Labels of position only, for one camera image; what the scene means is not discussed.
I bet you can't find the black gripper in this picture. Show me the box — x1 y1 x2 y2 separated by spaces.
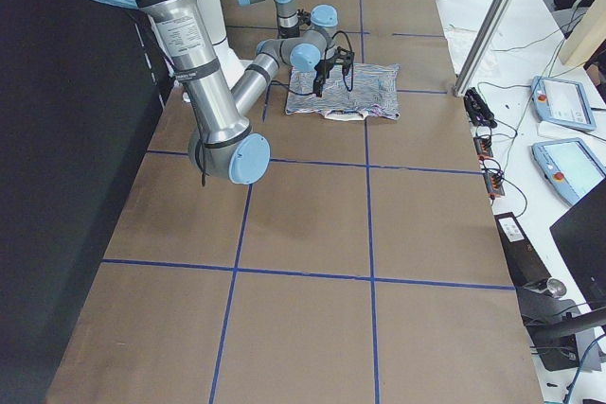
312 46 354 97
276 9 311 39

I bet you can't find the blue white striped polo shirt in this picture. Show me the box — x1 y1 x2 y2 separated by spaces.
285 63 400 121

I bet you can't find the clear plastic bag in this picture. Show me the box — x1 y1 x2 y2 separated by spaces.
444 26 503 79

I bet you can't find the orange black connector strip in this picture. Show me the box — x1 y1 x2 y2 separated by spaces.
472 135 505 201

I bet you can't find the grey teach pendant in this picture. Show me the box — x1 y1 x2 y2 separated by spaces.
531 76 597 132
531 138 605 205

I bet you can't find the wooden board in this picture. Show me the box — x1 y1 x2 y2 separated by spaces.
560 0 605 67

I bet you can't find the black box with label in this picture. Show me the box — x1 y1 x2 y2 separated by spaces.
494 212 551 287

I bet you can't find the black computer monitor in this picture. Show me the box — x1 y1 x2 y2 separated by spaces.
550 180 606 309

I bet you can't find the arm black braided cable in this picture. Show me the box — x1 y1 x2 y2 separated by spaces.
272 30 354 96

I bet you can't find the aluminium camera mast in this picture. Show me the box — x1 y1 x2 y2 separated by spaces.
453 0 512 97

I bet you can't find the black thin cable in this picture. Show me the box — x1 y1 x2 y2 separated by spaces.
475 25 577 149

